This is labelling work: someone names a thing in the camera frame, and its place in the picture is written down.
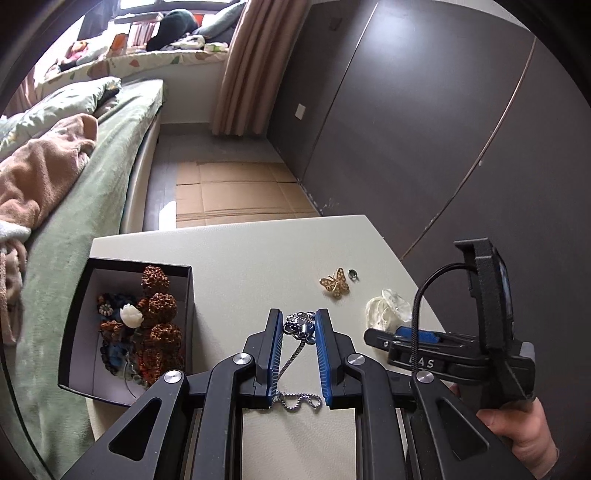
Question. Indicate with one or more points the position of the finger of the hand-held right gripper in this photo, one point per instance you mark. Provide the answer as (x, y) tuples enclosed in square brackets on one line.
[(381, 339), (418, 334)]

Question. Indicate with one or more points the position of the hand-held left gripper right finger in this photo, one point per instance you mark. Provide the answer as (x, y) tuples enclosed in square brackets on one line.
[(322, 355)]

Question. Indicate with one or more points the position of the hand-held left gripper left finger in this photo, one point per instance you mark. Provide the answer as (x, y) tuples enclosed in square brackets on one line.
[(276, 355)]

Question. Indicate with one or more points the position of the black cardboard box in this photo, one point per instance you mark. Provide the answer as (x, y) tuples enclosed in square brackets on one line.
[(83, 360)]

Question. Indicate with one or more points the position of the person's right hand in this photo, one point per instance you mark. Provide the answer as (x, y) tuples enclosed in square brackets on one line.
[(521, 438)]

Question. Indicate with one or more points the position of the gold butterfly brooch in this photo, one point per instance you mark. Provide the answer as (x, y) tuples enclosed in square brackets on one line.
[(335, 284)]

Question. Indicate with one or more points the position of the flat cardboard sheet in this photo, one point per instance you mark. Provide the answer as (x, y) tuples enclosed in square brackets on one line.
[(240, 194)]

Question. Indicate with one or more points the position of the dark grey wardrobe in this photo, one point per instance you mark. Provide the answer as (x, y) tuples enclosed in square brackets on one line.
[(415, 115)]

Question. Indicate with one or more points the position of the bed with green sheet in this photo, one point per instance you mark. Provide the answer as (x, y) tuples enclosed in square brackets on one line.
[(92, 184)]

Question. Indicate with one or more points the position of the pink curtain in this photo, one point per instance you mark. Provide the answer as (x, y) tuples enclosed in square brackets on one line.
[(254, 69)]

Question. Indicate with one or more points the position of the pink fleece blanket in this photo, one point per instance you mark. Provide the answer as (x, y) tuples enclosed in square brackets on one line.
[(41, 166)]

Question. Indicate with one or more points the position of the leaf print window seat cushion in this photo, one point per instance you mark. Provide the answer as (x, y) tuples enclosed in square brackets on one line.
[(152, 60)]

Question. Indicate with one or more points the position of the green floral pillow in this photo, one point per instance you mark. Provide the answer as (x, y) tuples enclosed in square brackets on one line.
[(60, 104)]

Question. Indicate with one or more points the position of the grey green pillow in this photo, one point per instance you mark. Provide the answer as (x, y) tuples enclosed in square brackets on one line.
[(221, 21)]

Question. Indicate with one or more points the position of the dark bag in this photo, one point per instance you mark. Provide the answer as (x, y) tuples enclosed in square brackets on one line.
[(173, 30)]

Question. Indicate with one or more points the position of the row of books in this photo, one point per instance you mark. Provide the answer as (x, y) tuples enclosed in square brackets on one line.
[(144, 33)]

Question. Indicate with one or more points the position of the orange carton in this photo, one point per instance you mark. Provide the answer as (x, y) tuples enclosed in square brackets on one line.
[(117, 44)]

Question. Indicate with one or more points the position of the window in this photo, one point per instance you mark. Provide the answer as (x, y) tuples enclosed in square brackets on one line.
[(138, 7)]

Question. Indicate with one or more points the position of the white wall socket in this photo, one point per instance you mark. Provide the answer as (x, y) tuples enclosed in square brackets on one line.
[(300, 111)]

